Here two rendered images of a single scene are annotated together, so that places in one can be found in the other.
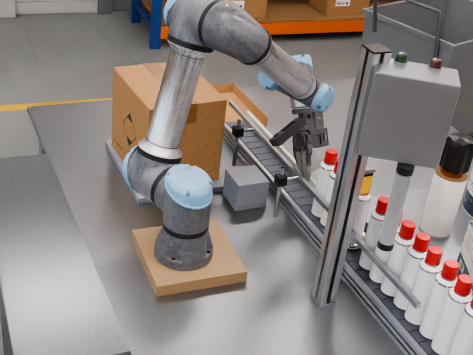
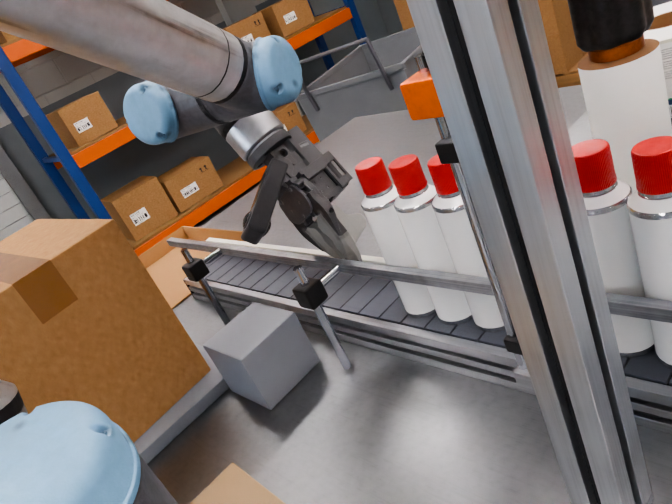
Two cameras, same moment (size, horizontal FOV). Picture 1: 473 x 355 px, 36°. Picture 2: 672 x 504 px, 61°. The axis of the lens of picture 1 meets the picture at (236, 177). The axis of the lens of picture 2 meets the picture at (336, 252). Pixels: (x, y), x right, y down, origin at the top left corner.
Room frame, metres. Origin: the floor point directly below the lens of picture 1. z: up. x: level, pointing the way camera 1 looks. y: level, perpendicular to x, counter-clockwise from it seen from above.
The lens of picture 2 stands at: (1.13, -0.10, 1.29)
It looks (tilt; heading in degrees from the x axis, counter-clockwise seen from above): 25 degrees down; 353
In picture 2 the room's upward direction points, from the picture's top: 25 degrees counter-clockwise
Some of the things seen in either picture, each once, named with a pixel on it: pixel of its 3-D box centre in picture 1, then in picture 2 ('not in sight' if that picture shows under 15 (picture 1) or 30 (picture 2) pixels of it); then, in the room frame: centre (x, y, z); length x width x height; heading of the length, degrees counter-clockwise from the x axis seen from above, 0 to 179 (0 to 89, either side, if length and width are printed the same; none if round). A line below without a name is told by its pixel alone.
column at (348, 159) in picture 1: (347, 187); (511, 139); (1.42, -0.25, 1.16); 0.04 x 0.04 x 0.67; 28
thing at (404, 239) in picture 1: (399, 258); not in sight; (1.42, -0.41, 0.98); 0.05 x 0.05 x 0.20
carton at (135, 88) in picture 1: (166, 123); (54, 339); (1.97, 0.23, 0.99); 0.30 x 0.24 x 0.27; 31
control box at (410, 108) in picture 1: (406, 111); not in sight; (1.39, -0.34, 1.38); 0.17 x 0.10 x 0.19; 83
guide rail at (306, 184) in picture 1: (305, 184); (359, 269); (1.76, -0.19, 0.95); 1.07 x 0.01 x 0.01; 28
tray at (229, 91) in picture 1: (217, 107); (172, 266); (2.41, 0.10, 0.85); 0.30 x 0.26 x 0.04; 28
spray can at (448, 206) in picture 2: not in sight; (471, 243); (1.64, -0.30, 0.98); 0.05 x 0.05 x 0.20
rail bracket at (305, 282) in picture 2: (285, 191); (333, 308); (1.78, -0.14, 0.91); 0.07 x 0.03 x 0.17; 118
